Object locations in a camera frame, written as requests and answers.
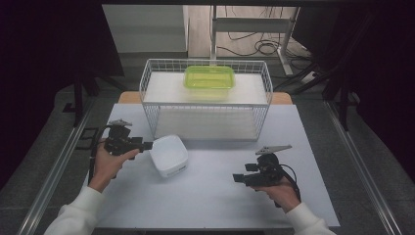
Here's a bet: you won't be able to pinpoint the white square bowl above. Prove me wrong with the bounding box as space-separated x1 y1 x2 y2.
149 133 190 179

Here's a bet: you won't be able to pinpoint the black metal stand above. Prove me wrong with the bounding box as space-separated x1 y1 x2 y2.
63 69 129 128
273 61 360 132

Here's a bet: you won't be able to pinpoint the right hand-held gripper black cable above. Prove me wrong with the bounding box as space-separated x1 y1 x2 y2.
274 164 302 209

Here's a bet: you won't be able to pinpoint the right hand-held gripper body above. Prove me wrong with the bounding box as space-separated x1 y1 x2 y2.
244 144 294 189

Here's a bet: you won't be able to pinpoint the hand-held gripper black cable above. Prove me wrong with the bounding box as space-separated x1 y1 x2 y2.
274 164 302 209
87 124 113 184

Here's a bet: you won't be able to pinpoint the white metal desk frame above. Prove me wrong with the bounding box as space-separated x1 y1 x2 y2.
208 5 301 77

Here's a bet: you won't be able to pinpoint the person's left hand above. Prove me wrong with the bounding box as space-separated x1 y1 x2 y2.
87 138 141 194

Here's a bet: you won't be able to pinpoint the black floor cables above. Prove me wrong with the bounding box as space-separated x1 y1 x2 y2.
216 5 315 71

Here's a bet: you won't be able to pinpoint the white cabinet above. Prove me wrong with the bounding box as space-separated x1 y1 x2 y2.
102 4 190 55

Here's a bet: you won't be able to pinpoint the green plastic lidded container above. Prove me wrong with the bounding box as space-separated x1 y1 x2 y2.
182 65 236 101

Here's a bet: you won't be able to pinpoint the white table cover sheet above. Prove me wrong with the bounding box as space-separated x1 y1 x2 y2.
85 103 341 229

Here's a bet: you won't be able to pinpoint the person's right hand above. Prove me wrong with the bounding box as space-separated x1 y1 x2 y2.
252 177 301 213

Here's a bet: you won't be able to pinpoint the dark curtain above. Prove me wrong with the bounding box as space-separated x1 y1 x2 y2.
291 0 415 184
0 0 125 190

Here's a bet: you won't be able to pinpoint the white power strip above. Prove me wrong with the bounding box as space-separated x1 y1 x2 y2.
299 70 319 85

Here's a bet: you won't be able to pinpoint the metal floor rail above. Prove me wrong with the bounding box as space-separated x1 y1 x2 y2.
16 97 96 235
324 99 404 235

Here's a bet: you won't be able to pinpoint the left hand-held gripper black cable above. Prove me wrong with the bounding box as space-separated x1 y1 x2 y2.
87 124 113 184

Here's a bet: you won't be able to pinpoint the white wire rack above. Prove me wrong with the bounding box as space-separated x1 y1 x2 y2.
138 58 274 142

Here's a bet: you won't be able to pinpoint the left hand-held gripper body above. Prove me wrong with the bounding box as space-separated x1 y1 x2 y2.
103 118 139 162

